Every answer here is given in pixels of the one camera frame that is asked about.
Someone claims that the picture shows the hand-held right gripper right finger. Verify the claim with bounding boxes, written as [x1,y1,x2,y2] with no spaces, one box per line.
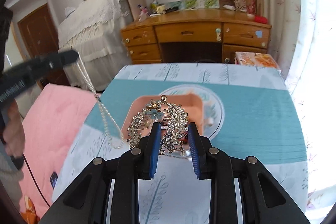
[188,122,312,224]

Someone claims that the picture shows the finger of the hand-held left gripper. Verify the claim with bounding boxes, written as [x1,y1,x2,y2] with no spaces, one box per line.
[29,50,79,77]

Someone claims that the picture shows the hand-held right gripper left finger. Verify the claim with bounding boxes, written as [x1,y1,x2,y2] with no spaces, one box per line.
[39,122,161,224]

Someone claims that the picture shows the gold rhinestone hair comb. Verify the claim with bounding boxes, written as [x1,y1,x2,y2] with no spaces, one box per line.
[127,94,193,159]

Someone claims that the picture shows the peach plastic box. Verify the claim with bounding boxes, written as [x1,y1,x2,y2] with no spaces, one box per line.
[130,93,204,135]

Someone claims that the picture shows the white pearl necklace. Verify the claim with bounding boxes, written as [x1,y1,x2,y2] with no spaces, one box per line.
[76,60,125,149]

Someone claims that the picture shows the person's left hand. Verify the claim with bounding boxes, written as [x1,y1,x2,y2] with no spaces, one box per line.
[3,104,26,158]

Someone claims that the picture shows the brown wooden door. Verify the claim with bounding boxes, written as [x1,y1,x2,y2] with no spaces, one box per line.
[17,3,70,89]

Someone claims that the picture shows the lace covered cabinet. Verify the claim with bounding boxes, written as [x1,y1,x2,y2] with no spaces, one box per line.
[58,0,134,92]

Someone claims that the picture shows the tree print tablecloth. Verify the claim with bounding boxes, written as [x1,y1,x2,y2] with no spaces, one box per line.
[51,63,309,224]

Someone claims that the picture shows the dark blue rectangular object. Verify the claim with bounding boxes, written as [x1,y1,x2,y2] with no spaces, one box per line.
[50,172,59,189]

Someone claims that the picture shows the wooden desk with drawers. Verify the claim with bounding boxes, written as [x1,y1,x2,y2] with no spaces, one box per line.
[120,7,272,65]

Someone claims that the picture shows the green leaf picture cards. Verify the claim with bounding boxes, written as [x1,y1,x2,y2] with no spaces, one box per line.
[168,0,219,10]

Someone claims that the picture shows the leaf print curtain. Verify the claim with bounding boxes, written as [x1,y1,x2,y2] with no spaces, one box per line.
[259,0,336,214]

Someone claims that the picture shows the patterned paper bag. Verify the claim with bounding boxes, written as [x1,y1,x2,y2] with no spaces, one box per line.
[234,0,247,12]

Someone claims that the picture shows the black cable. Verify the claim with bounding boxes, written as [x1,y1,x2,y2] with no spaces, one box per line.
[16,154,53,208]

